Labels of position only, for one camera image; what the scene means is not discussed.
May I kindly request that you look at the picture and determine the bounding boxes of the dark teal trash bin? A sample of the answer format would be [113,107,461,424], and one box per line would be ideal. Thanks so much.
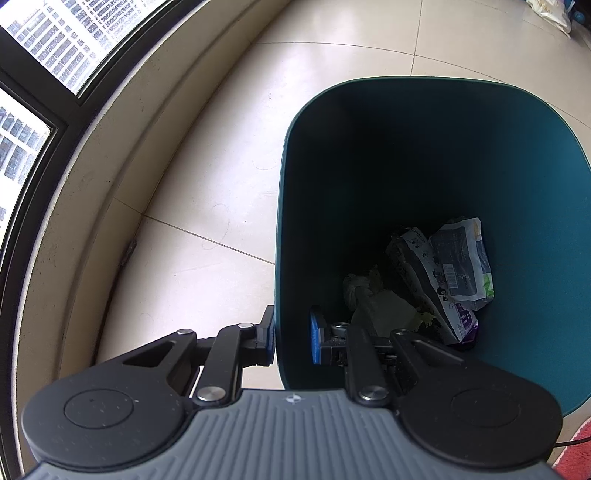
[274,76,591,418]

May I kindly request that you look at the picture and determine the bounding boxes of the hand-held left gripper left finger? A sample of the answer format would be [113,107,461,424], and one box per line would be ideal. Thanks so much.
[92,305,278,408]

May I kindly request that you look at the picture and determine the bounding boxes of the red floor mat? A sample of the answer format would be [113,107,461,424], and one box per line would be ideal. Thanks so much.
[551,422,591,480]

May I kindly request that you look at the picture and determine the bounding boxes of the white tissue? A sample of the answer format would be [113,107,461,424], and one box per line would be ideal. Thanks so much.
[342,270,384,308]

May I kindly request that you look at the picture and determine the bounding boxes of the purple white snack wrapper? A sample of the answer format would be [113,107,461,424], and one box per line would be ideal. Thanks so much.
[385,228,478,347]

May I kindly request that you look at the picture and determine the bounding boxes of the white tote bag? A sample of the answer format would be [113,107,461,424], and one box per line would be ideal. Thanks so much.
[526,0,574,38]

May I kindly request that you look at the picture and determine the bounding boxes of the pale green wrapper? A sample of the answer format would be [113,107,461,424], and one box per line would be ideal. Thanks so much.
[351,290,435,340]

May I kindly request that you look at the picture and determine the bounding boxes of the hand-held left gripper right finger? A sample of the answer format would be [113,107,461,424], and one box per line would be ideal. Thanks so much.
[309,306,490,408]

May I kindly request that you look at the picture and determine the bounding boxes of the black window frame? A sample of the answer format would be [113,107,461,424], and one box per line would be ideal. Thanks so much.
[0,0,213,289]

